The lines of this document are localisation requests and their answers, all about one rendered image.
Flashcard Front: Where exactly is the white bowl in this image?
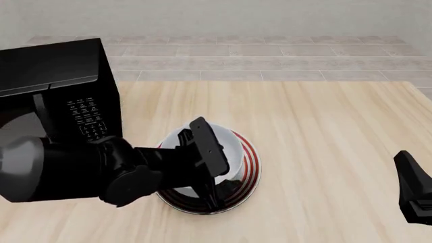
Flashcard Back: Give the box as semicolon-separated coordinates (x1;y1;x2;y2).
161;123;246;198

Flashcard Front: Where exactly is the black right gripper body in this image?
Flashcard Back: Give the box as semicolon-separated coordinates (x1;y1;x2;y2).
398;198;432;225

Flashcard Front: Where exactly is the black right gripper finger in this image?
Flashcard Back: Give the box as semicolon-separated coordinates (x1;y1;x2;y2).
393;150;432;204

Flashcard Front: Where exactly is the flat black plate on stalk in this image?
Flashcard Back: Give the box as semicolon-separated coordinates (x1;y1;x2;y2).
188;115;232;178

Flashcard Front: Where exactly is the plate with red rings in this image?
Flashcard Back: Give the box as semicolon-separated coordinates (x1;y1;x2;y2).
155;128;263;216

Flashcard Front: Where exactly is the black microwave oven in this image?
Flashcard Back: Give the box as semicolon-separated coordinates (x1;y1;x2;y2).
0;37;124;153

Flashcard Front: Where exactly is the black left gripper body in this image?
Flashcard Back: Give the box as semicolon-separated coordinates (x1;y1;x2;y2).
177;128;227;212

